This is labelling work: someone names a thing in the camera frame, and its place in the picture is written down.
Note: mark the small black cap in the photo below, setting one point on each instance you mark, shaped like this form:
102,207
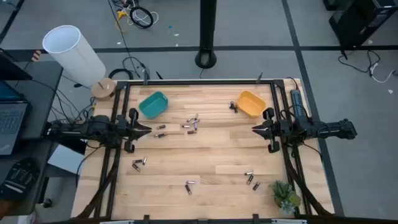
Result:
137,161

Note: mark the yellow plastic bin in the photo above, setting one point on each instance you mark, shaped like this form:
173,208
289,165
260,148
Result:
248,104

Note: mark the black vertical pole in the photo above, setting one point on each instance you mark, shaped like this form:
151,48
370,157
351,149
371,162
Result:
207,31

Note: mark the small potted succulent plant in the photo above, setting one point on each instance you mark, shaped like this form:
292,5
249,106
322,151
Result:
283,193

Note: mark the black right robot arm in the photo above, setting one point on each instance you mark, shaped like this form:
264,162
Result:
335,129

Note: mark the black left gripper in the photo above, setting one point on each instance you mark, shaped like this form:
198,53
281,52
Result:
124,128

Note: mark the teal plastic bin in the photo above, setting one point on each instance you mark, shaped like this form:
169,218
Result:
149,109

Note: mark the black marker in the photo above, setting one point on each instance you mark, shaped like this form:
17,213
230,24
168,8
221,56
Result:
185,126

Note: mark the black monitor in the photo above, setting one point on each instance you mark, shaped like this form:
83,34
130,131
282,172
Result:
11,70

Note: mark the white shade table lamp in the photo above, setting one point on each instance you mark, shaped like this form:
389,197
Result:
74,56

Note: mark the white flat box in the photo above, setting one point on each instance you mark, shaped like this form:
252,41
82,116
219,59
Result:
63,158

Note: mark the black equipment cabinet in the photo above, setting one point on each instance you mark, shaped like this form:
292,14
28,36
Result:
357,21

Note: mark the black laptop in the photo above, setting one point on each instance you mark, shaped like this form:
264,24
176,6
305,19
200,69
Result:
12,121

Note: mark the black desk caster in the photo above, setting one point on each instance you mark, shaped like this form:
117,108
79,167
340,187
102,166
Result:
47,203

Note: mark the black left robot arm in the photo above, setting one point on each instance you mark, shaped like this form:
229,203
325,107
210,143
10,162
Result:
93,129

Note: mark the black power strip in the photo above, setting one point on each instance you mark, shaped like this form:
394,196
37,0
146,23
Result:
298,102

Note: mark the black desk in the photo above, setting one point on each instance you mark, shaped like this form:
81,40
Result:
43,93

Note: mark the red white striped object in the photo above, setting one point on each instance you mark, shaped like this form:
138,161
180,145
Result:
36,55

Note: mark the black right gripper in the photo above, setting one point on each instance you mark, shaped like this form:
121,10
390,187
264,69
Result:
281,130

